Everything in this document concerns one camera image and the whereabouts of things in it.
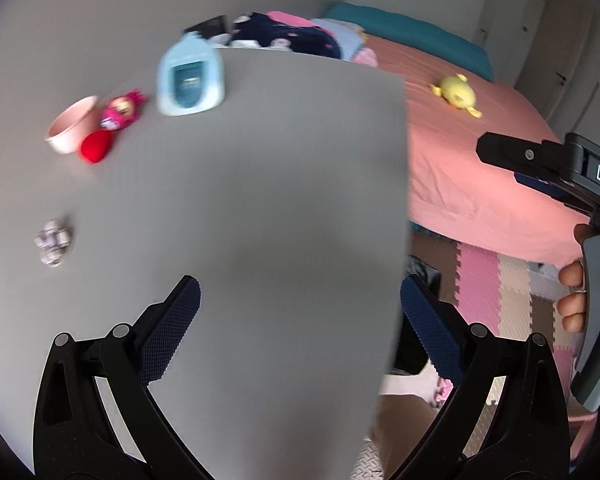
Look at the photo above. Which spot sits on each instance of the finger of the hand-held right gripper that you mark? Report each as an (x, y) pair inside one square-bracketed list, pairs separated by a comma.
[(515, 155), (537, 183)]

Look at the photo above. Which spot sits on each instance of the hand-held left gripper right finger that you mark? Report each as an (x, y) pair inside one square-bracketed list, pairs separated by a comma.
[(432, 330)]

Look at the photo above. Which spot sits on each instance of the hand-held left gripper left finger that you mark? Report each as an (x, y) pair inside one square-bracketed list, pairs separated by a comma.
[(167, 330)]

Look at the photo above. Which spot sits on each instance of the person's right hand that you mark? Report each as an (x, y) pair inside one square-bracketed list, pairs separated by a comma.
[(572, 300)]

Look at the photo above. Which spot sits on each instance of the bed with pink sheet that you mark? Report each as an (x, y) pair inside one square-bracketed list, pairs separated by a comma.
[(460, 175)]

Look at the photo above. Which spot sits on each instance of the foam puzzle floor mat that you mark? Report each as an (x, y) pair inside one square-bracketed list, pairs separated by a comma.
[(510, 300)]

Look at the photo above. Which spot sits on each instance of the yellow plush toy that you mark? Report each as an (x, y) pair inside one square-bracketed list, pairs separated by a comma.
[(457, 91)]

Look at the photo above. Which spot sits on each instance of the person's leg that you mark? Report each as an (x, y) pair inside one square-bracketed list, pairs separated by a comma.
[(405, 430)]

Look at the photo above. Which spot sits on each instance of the white wardrobe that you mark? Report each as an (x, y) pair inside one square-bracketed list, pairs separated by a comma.
[(530, 25)]

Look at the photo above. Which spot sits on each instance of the teal pillow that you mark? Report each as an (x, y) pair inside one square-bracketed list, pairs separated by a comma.
[(420, 35)]

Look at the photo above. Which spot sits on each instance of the red plush heart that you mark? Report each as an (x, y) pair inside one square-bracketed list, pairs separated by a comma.
[(96, 147)]

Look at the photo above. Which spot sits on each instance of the light blue cloth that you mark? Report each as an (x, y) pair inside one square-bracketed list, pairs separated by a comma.
[(347, 37)]

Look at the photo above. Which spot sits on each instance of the pink bowl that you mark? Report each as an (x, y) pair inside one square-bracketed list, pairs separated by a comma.
[(70, 127)]

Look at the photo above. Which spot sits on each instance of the small pink doll toy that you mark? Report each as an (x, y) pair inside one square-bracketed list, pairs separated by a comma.
[(121, 110)]

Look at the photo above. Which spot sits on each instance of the navy patterned cloth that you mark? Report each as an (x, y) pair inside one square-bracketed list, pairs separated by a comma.
[(300, 39)]

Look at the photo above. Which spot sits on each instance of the light blue plastic bottle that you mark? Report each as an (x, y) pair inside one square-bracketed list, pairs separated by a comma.
[(190, 77)]

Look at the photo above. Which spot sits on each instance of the pink cloth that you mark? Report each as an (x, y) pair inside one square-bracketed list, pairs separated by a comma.
[(287, 17)]

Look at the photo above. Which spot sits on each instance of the small black box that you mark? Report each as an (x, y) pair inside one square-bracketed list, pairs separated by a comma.
[(207, 26)]

